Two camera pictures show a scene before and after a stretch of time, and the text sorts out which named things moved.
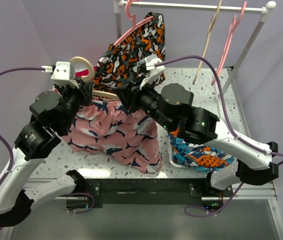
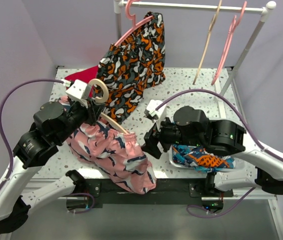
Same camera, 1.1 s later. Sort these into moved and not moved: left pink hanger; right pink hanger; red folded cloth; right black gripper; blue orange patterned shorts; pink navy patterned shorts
Moved: right black gripper; pink navy patterned shorts
Not moved: left pink hanger; right pink hanger; red folded cloth; blue orange patterned shorts
